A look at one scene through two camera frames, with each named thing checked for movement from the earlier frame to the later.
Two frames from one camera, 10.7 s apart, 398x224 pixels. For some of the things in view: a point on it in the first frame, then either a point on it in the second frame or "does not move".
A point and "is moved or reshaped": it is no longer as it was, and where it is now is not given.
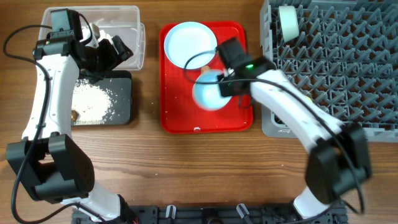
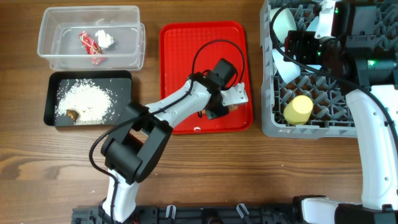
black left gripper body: x=104 y=58 → x=217 y=110
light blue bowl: x=209 y=96 is moved or reshaped
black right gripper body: x=227 y=88 → x=310 y=50
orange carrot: x=204 y=68 → x=231 y=108
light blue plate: x=190 y=45 → x=313 y=27
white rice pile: x=92 y=102 does not move
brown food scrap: x=74 y=115 does not move
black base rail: x=222 y=214 does not move
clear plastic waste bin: x=123 y=21 does not move
